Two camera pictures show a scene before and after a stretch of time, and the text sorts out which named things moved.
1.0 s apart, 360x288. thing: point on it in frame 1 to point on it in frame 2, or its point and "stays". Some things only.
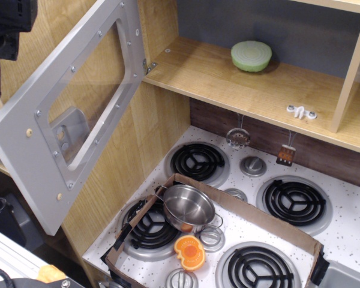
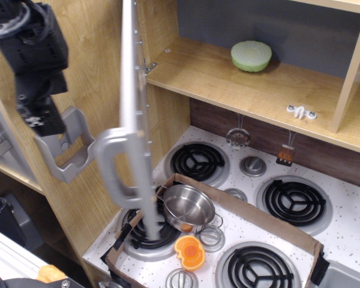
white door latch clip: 300,112 stays
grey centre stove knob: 212,238 stays
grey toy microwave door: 51,135 to 134,132
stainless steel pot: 188,208 stays
